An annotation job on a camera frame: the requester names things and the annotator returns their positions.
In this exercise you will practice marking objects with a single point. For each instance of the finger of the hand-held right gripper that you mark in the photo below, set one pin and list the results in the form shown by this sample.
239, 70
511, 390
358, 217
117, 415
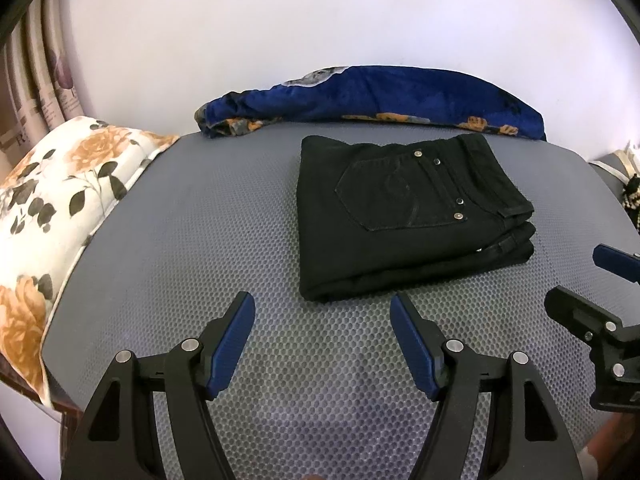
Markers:
580, 312
612, 256

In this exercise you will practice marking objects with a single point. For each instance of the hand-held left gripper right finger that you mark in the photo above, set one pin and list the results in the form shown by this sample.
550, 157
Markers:
412, 345

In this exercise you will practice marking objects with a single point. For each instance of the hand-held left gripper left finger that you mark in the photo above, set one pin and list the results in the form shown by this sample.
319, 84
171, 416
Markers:
231, 340

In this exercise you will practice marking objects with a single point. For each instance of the black pants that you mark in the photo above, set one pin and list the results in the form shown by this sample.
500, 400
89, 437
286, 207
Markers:
400, 220

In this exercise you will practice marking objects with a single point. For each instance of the black and cream knitted cloth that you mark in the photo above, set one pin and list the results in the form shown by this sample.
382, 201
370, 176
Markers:
631, 200

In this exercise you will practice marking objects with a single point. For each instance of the grey mesh mattress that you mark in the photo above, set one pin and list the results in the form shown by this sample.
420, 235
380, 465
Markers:
200, 240

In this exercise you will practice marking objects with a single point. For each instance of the white floral pillow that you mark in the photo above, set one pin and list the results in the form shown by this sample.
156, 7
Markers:
65, 185

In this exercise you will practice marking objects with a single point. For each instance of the blue floral blanket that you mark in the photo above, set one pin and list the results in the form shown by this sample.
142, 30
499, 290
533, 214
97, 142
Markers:
390, 95

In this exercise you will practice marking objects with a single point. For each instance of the striped curtain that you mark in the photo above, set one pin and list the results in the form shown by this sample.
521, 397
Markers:
35, 75

